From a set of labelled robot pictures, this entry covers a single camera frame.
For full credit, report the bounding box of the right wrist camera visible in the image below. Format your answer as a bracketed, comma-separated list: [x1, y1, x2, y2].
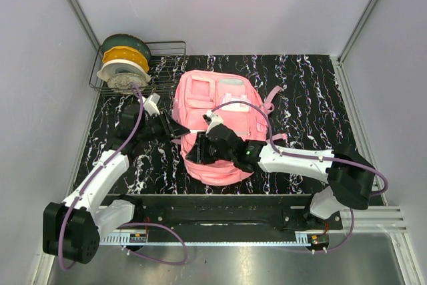
[203, 110, 224, 133]

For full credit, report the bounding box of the white blue-rimmed plate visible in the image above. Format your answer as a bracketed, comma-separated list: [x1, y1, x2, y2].
[96, 59, 151, 81]

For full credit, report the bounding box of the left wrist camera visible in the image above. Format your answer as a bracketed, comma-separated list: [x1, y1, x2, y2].
[138, 93, 160, 116]

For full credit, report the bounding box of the yellow plate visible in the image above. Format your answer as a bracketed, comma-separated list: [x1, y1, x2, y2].
[102, 46, 149, 72]

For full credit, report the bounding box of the grey wire dish rack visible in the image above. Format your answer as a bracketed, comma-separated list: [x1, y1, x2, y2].
[89, 41, 187, 96]

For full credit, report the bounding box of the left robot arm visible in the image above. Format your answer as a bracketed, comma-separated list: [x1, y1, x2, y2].
[42, 104, 189, 271]

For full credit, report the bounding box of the speckled beige plate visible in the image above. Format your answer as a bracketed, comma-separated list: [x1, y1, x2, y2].
[107, 73, 151, 95]

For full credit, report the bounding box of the dark green plate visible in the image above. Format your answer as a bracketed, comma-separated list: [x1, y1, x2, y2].
[101, 33, 151, 62]

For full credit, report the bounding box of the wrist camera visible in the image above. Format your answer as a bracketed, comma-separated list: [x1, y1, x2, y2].
[138, 93, 160, 116]
[203, 110, 224, 133]

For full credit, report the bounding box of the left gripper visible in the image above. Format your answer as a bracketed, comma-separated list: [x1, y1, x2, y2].
[138, 109, 190, 144]

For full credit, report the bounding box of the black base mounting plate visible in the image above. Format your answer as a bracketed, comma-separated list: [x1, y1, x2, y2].
[131, 206, 343, 231]

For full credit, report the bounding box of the pink school backpack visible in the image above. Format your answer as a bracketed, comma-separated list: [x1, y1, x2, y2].
[172, 69, 288, 186]

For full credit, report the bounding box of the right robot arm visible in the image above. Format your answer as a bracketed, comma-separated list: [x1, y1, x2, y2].
[173, 109, 374, 230]

